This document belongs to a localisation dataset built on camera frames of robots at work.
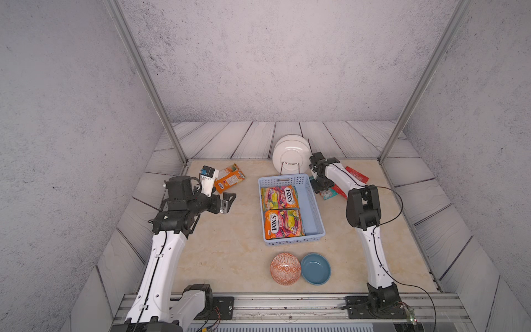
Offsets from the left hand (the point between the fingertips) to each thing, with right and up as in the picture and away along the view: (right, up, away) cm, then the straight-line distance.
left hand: (226, 191), depth 74 cm
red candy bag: (+62, +6, +36) cm, 72 cm away
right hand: (+42, 0, +32) cm, 53 cm away
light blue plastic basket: (+35, -16, +21) cm, 43 cm away
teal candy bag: (+44, -4, +30) cm, 53 cm away
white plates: (+26, +16, +28) cm, 41 cm away
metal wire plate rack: (+25, +11, +28) cm, 39 cm away
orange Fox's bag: (+20, -5, +25) cm, 32 cm away
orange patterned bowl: (+21, -31, +7) cm, 38 cm away
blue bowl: (+33, -31, +7) cm, 46 cm away
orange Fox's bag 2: (+21, -15, +14) cm, 29 cm away
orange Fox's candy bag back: (-7, +4, +37) cm, 38 cm away
